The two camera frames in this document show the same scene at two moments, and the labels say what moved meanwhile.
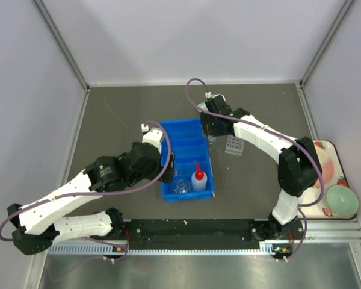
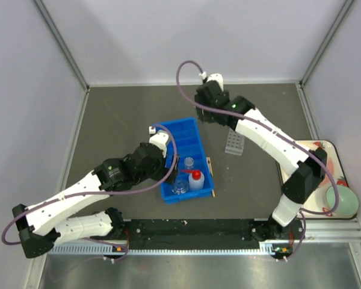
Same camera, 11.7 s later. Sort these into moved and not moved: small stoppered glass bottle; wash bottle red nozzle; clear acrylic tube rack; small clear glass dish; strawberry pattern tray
Moved: wash bottle red nozzle; small stoppered glass bottle
Not moved: clear acrylic tube rack; small clear glass dish; strawberry pattern tray
